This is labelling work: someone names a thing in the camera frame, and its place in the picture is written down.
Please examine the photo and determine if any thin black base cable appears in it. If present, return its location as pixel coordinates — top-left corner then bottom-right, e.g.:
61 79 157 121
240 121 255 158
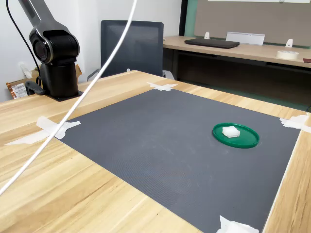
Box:
6 0 42 87

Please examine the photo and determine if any beige masking tape roll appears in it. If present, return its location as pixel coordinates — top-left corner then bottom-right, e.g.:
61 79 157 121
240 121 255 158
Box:
276 50 300 60

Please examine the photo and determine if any brown cardboard box with label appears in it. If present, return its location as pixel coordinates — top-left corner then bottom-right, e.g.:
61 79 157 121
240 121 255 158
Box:
6 63 83 100

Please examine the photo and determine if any white camera cable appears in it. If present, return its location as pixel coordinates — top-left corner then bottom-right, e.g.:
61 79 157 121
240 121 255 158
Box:
0 0 138 196

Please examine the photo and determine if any round green lid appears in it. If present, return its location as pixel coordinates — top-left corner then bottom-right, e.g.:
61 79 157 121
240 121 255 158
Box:
212 123 260 149

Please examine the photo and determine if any black laptop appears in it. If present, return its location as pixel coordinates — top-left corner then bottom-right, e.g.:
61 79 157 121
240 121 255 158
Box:
184 38 241 49

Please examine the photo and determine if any dark grey mat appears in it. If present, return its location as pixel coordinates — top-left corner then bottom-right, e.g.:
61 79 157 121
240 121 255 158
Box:
59 88 302 233

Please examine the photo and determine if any dark grey office chair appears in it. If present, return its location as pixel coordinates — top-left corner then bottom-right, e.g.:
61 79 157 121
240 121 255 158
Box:
86 19 175 84

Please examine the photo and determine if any white tape piece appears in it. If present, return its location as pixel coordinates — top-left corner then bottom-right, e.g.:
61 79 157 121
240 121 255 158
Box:
147 82 178 92
4 116 82 146
279 115 311 133
216 215 260 233

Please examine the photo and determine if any small white plastic terminal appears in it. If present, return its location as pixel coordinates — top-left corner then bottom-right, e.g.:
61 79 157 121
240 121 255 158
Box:
222 125 241 139

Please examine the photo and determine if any grey-brown partition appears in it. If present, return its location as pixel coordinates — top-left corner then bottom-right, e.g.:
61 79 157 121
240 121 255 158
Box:
179 0 311 47

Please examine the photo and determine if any black table clamp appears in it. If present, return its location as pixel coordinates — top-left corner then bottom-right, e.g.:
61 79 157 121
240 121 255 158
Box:
25 76 46 96

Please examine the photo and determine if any crumpled white paper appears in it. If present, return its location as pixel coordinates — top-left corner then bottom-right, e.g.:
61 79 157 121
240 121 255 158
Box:
20 62 34 79

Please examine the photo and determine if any pale wooden background desk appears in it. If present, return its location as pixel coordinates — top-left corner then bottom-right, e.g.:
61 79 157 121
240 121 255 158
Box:
163 35 311 106

